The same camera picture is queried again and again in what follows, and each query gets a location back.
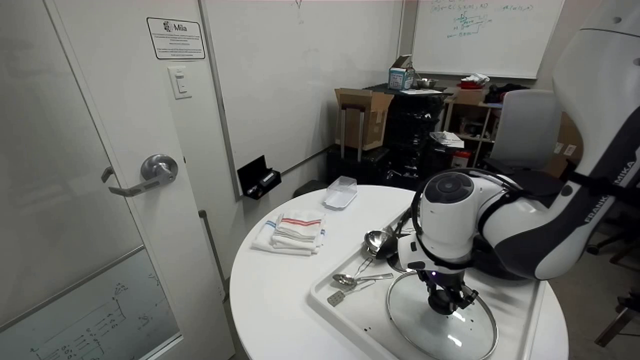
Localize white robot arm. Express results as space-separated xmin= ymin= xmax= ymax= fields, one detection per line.
xmin=396 ymin=26 xmax=640 ymax=314

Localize steel measuring cup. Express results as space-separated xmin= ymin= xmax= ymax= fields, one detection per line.
xmin=331 ymin=273 xmax=389 ymax=290

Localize white plastic tray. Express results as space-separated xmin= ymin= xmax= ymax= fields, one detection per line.
xmin=311 ymin=249 xmax=542 ymax=360

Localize folded white cloth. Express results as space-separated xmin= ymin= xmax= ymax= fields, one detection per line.
xmin=252 ymin=213 xmax=323 ymax=257

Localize round glass lid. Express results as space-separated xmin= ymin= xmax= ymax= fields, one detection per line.
xmin=385 ymin=274 xmax=498 ymax=360

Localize round white table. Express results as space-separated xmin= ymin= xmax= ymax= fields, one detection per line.
xmin=227 ymin=185 xmax=569 ymax=360

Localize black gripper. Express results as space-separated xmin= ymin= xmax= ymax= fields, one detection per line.
xmin=418 ymin=271 xmax=478 ymax=316

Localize black wall holder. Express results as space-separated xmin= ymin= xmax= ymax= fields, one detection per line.
xmin=238 ymin=156 xmax=281 ymax=201

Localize open cardboard box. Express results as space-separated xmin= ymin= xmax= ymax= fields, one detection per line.
xmin=336 ymin=89 xmax=392 ymax=151

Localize grey office chair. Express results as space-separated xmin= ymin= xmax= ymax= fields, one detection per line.
xmin=488 ymin=91 xmax=561 ymax=171

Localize whiteboard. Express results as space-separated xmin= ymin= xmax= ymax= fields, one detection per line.
xmin=411 ymin=0 xmax=563 ymax=81

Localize black shelf unit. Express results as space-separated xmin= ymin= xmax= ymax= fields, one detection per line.
xmin=383 ymin=91 xmax=444 ymax=188

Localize silver door handle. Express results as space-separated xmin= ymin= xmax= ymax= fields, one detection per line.
xmin=99 ymin=155 xmax=177 ymax=199

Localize clear plastic container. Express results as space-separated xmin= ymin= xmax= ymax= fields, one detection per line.
xmin=322 ymin=176 xmax=358 ymax=211

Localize light switch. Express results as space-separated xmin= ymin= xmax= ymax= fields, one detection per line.
xmin=167 ymin=66 xmax=189 ymax=100

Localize steel ladle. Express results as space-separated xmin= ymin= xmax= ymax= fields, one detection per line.
xmin=360 ymin=215 xmax=407 ymax=260

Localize wall sign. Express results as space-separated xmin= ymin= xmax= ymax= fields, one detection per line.
xmin=145 ymin=16 xmax=206 ymax=61

